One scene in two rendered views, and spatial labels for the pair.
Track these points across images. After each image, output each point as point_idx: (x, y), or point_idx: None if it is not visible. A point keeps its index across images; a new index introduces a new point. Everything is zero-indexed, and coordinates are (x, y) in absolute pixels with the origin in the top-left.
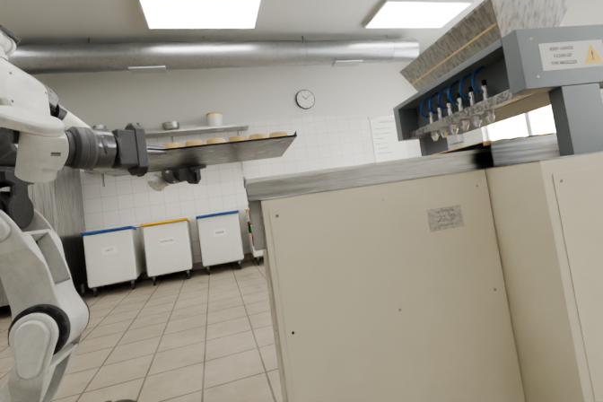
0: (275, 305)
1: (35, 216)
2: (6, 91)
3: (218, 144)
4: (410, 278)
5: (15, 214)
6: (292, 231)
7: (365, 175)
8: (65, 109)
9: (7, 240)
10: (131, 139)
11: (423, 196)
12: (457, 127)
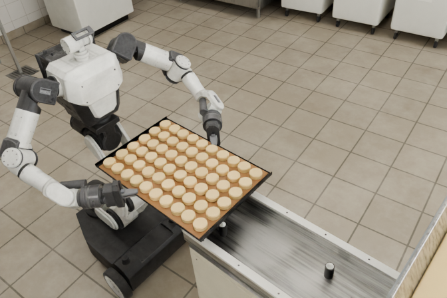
0: (197, 287)
1: (124, 136)
2: (82, 100)
3: (159, 212)
4: None
5: (107, 146)
6: (204, 271)
7: (255, 287)
8: (144, 48)
9: None
10: (111, 196)
11: None
12: None
